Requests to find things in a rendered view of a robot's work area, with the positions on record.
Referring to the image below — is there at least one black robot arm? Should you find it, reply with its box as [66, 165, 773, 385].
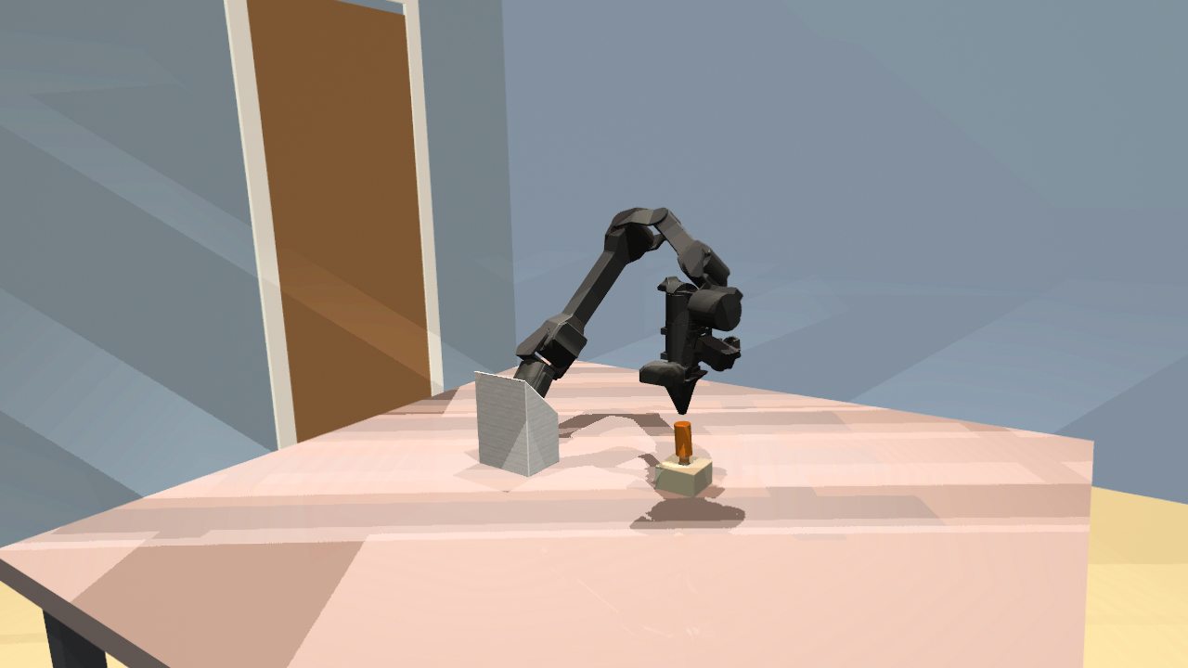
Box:
[513, 208, 743, 399]

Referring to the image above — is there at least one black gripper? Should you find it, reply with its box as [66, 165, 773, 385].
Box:
[639, 321, 708, 415]

